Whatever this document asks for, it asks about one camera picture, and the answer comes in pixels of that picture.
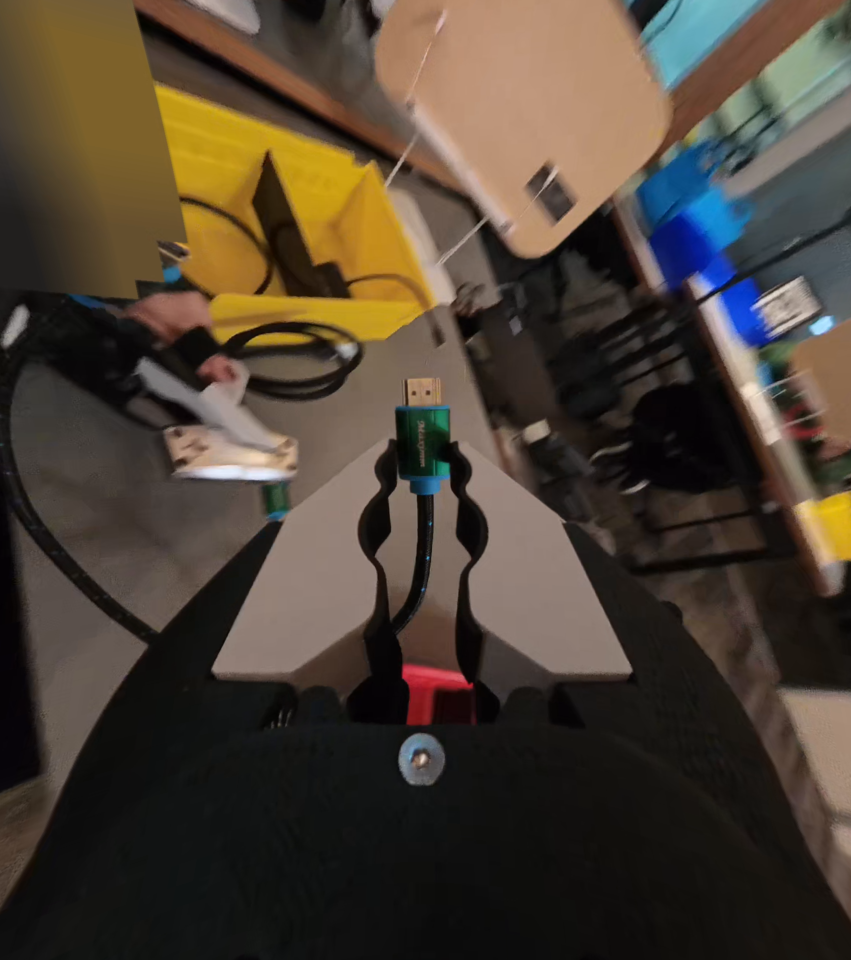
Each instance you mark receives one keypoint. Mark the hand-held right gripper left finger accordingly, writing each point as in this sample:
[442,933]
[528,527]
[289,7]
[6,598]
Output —
[298,600]

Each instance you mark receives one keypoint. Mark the wooden post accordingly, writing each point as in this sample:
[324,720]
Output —
[755,52]

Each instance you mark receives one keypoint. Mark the person's left hand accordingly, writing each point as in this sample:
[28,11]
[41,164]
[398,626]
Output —
[170,315]

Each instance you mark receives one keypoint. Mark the light blue caddy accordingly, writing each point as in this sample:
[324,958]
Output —
[677,184]

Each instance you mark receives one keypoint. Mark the red plastic bin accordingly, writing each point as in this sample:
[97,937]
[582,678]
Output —
[433,686]

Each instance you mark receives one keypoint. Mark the dark blue plastic bin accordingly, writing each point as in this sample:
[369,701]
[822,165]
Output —
[695,240]

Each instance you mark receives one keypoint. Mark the wooden board with black label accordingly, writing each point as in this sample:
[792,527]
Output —
[530,97]

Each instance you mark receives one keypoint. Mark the yellow plastic bin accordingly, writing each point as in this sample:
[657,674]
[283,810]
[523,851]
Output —
[838,525]

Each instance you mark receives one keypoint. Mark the black office chair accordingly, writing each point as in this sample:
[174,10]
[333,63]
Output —
[680,435]

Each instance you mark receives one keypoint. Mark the wooden board on clear stand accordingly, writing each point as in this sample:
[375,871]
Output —
[845,375]

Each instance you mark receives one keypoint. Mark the black divider panel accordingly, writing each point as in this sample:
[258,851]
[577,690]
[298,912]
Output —
[279,225]

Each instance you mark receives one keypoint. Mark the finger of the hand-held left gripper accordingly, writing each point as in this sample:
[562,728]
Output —
[170,386]
[245,424]

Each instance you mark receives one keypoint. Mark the yellow bin with black divider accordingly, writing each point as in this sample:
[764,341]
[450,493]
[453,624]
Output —
[283,311]

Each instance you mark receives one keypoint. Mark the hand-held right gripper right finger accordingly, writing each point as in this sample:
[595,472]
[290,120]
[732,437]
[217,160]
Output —
[545,607]

